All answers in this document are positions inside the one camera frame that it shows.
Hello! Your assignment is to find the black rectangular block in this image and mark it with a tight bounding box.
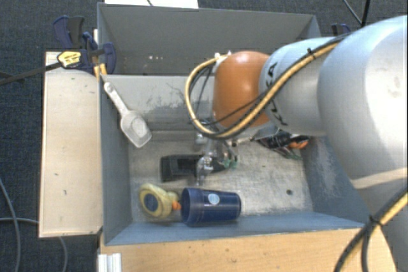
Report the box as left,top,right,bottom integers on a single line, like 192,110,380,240
159,154,205,183

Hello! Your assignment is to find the dark blue plastic cup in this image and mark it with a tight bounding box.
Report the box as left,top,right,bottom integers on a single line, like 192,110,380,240
179,187,242,228

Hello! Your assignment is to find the yellow and blue round toy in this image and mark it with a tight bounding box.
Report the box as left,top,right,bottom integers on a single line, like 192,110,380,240
137,182,182,220

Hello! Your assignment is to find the grey metal bin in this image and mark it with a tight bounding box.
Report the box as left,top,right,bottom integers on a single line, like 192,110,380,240
96,2,372,247

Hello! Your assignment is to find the black and orange object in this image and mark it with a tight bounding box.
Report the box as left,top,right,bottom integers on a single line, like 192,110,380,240
256,132,310,161

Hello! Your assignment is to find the white plastic scoop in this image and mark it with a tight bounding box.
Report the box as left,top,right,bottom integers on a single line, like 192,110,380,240
103,82,153,149

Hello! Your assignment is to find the pale wood flat board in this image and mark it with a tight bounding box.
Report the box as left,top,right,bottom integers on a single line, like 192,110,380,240
38,51,105,238

